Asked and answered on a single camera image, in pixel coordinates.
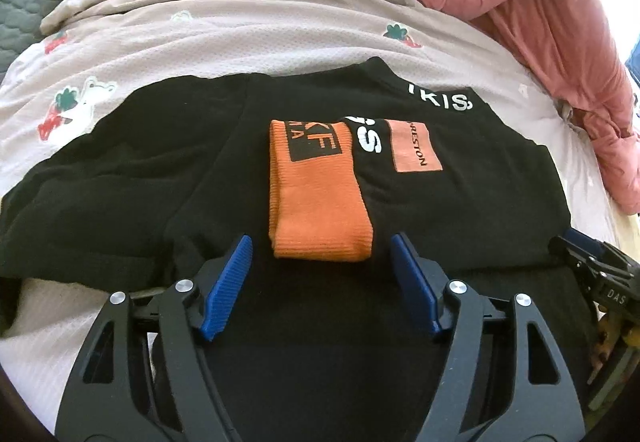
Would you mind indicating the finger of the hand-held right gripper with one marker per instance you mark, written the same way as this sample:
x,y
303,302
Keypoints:
x,y
582,242

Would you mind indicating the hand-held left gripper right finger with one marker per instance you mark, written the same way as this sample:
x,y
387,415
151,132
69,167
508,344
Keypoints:
x,y
412,287

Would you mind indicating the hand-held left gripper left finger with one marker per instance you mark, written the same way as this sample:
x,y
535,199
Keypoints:
x,y
227,287

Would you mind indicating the black sweatshirt with orange cuffs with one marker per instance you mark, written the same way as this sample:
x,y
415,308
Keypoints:
x,y
150,182

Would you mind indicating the pink strawberry print bed sheet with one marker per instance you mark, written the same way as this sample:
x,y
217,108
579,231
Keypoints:
x,y
250,41

